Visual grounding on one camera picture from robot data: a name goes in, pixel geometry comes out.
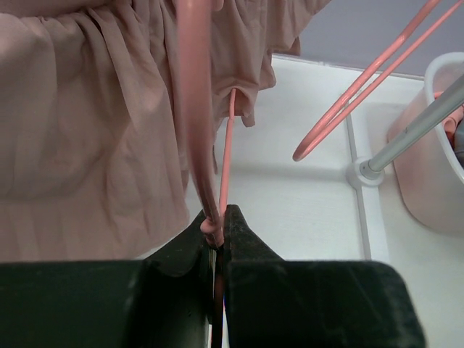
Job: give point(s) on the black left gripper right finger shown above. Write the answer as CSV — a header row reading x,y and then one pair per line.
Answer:
x,y
271,302

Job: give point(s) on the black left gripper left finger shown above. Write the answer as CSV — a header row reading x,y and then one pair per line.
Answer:
x,y
162,300

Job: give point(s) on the coral pink skirt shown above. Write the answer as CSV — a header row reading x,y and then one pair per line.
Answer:
x,y
451,122

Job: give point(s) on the pink denim skirt hanger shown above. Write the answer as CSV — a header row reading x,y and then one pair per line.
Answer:
x,y
194,29

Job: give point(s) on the blue denim skirt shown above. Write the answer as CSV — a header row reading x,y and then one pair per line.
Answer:
x,y
459,142

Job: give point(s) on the white clothes rack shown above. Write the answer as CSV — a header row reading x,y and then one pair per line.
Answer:
x,y
366,174

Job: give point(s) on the dusty pink dress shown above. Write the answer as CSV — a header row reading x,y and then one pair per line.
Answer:
x,y
94,159

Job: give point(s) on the white plastic basin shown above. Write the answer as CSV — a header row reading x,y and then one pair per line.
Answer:
x,y
429,175

